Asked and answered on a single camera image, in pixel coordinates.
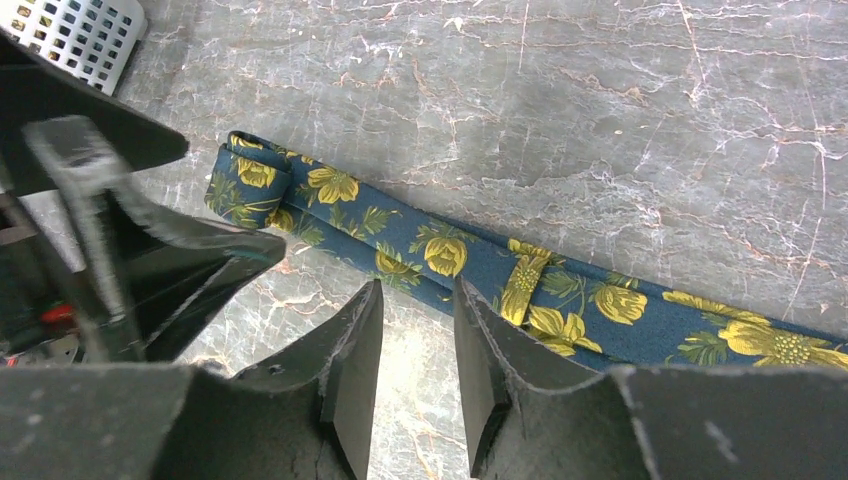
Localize white plastic basket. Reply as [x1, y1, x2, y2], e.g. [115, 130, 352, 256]
[1, 0, 148, 95]

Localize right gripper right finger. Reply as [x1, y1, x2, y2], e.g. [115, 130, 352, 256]
[453, 279, 847, 479]

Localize navy yellow floral tie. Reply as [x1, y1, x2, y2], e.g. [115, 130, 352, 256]
[204, 131, 847, 369]

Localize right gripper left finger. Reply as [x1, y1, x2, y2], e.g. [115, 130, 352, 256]
[1, 280, 383, 479]

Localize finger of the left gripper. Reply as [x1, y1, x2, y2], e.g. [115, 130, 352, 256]
[0, 29, 191, 197]
[23, 116, 286, 363]

